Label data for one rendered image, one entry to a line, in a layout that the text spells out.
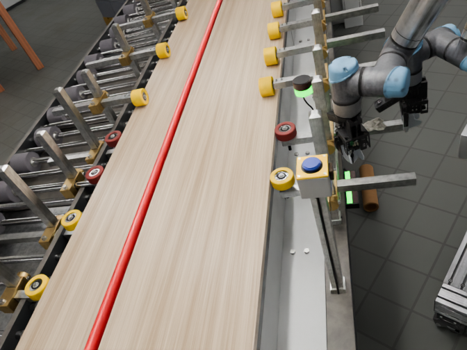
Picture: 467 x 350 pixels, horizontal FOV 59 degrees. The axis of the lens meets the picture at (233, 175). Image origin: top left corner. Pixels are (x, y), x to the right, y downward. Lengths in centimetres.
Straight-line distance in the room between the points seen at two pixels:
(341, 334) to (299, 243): 41
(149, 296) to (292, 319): 46
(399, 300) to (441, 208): 59
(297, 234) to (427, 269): 83
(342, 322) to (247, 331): 32
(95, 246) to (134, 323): 36
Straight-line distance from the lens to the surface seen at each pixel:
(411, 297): 212
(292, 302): 142
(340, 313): 130
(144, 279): 130
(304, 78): 140
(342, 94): 112
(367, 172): 250
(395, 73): 108
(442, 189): 251
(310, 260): 150
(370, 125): 156
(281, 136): 154
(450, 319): 193
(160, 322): 120
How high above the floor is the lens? 186
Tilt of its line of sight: 41 degrees down
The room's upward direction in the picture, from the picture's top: 22 degrees counter-clockwise
